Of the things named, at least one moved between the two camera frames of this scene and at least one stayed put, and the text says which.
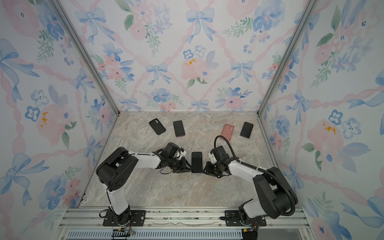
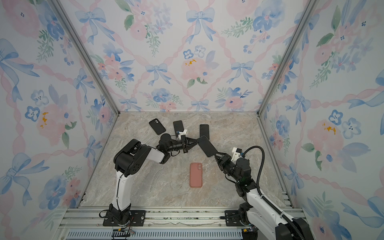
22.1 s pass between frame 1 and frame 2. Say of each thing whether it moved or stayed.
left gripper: moved
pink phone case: moved
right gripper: moved
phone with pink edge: stayed
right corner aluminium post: stayed
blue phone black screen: moved
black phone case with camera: stayed
